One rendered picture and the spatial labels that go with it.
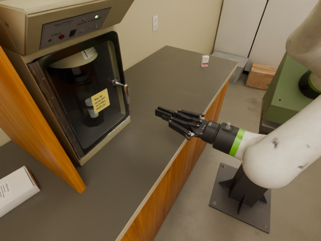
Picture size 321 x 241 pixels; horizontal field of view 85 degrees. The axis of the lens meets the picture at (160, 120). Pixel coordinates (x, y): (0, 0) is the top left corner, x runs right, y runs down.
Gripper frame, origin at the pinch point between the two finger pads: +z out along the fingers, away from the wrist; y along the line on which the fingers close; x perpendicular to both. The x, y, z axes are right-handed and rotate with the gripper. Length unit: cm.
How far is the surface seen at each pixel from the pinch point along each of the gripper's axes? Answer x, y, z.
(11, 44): -29.0, 27.4, 24.4
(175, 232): 114, 1, -13
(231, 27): 37, -284, 44
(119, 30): -8, -50, 67
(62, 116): -6.8, 25.4, 22.1
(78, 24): -31.6, 14.9, 15.9
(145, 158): 20.1, 9.4, 3.6
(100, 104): -2.3, 10.7, 22.2
